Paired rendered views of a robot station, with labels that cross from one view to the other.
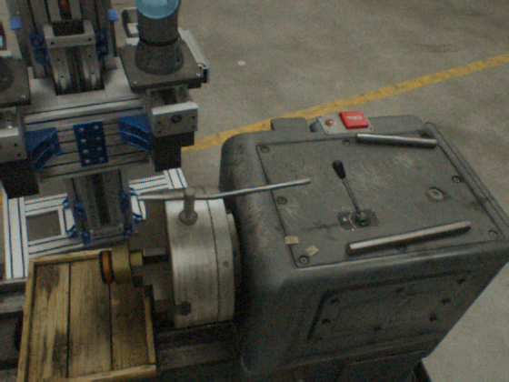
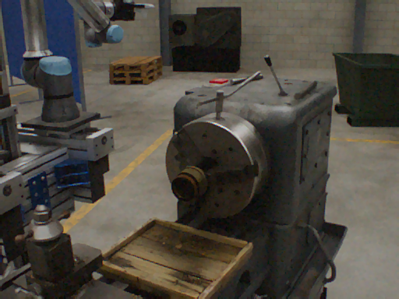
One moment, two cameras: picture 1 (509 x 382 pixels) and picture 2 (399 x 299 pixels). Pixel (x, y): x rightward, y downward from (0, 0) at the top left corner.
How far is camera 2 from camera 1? 1.13 m
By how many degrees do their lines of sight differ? 43
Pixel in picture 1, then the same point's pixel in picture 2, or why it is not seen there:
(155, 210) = (186, 138)
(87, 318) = (177, 259)
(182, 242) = (231, 127)
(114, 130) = (52, 179)
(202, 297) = (259, 156)
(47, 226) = not seen: outside the picture
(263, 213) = (246, 104)
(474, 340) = not seen: hidden behind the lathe
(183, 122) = (107, 143)
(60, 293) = (139, 262)
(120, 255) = (191, 170)
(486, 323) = not seen: hidden behind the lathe
